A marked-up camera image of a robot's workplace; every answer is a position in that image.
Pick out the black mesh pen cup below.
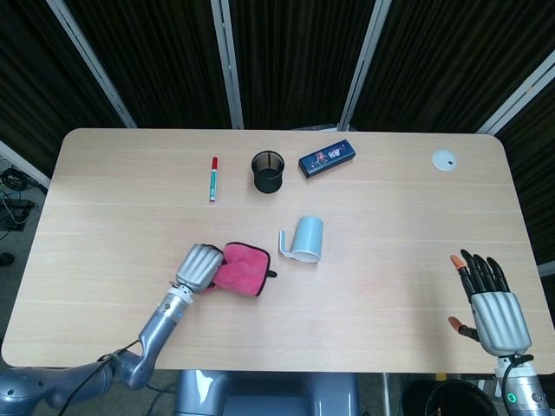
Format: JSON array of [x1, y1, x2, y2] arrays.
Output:
[[250, 150, 288, 194]]

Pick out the black waste bin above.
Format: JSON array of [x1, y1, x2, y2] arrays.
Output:
[[401, 378, 500, 416]]

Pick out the white round cable grommet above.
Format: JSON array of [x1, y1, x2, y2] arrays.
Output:
[[431, 148, 460, 171]]

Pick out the black cables on floor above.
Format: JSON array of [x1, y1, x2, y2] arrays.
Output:
[[0, 159, 47, 244]]

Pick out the red capped whiteboard marker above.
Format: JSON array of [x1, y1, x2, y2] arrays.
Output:
[[208, 155, 220, 204]]

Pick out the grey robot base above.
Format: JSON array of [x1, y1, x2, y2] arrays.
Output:
[[173, 369, 362, 416]]

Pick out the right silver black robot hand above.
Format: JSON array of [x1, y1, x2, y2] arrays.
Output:
[[447, 249, 532, 358]]

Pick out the pink cloth with dark trim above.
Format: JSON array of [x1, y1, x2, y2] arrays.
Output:
[[199, 241, 278, 300]]

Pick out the dark blue patterned case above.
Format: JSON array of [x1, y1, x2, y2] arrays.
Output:
[[297, 139, 359, 179]]

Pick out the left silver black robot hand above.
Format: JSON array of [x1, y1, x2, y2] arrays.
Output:
[[174, 244, 227, 296]]

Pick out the light blue mug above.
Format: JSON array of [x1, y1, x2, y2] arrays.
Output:
[[277, 215, 326, 265]]

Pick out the white partition frame post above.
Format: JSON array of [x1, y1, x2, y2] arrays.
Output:
[[0, 139, 52, 190], [336, 0, 394, 132], [475, 55, 555, 134], [210, 0, 245, 130], [45, 0, 138, 129]]

